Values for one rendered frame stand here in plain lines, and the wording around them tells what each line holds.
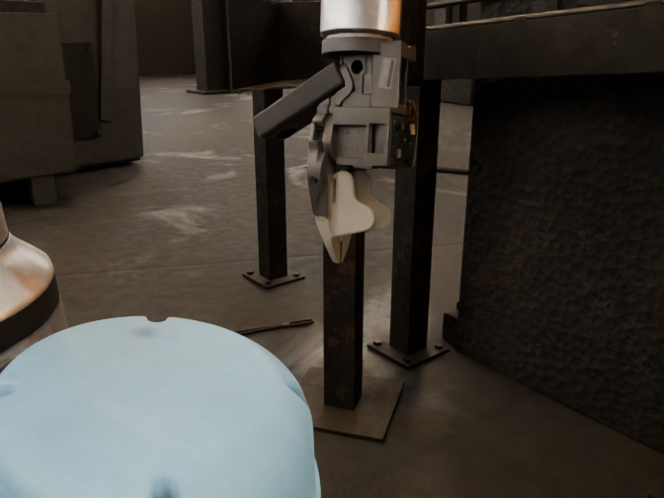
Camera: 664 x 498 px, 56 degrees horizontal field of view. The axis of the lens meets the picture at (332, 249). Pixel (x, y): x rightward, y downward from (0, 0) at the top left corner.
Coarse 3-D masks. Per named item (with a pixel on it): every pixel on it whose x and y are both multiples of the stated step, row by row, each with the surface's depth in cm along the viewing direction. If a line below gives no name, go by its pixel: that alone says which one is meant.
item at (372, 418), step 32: (256, 0) 100; (416, 0) 93; (256, 32) 102; (288, 32) 110; (416, 32) 96; (256, 64) 103; (288, 64) 112; (320, 64) 110; (416, 64) 99; (352, 256) 106; (352, 288) 108; (352, 320) 110; (352, 352) 112; (320, 384) 124; (352, 384) 114; (384, 384) 124; (320, 416) 114; (352, 416) 114; (384, 416) 114
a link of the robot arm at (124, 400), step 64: (128, 320) 27; (192, 320) 28; (0, 384) 22; (64, 384) 22; (128, 384) 22; (192, 384) 23; (256, 384) 24; (0, 448) 19; (64, 448) 19; (128, 448) 19; (192, 448) 20; (256, 448) 21
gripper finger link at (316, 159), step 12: (312, 144) 58; (312, 156) 58; (324, 156) 58; (312, 168) 58; (324, 168) 58; (312, 180) 59; (324, 180) 59; (312, 192) 59; (324, 192) 59; (312, 204) 60; (324, 204) 59
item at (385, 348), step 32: (256, 96) 163; (416, 96) 118; (256, 160) 169; (416, 160) 122; (256, 192) 173; (416, 192) 124; (416, 224) 126; (416, 256) 129; (416, 288) 131; (416, 320) 134; (384, 352) 137; (416, 352) 137
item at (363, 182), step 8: (360, 176) 63; (368, 176) 62; (360, 184) 63; (368, 184) 62; (360, 192) 63; (368, 192) 62; (360, 200) 63; (368, 200) 62; (376, 208) 62; (384, 208) 62; (376, 216) 62; (384, 216) 62; (376, 224) 62; (384, 224) 62; (344, 240) 63; (344, 248) 63; (344, 256) 64
